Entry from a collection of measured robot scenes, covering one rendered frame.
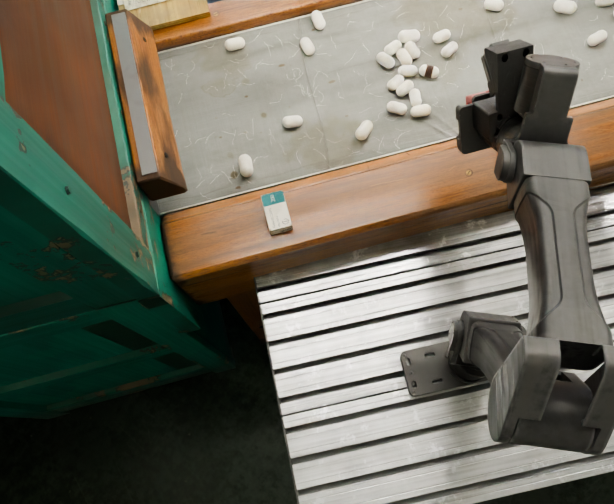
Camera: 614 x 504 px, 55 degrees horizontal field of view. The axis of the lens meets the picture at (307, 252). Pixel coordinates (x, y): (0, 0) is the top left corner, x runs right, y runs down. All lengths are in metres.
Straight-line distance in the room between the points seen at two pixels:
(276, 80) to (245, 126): 0.10
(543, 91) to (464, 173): 0.29
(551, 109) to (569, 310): 0.24
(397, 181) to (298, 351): 0.31
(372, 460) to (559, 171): 0.51
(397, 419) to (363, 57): 0.60
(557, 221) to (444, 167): 0.37
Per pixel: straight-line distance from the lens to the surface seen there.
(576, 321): 0.55
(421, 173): 0.93
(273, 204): 0.89
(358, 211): 0.90
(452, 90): 1.04
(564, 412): 0.58
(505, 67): 0.74
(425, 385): 0.94
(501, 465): 0.96
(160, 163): 0.87
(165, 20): 1.10
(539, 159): 0.65
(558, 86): 0.69
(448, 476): 0.95
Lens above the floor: 1.60
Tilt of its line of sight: 72 degrees down
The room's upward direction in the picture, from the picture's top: 8 degrees counter-clockwise
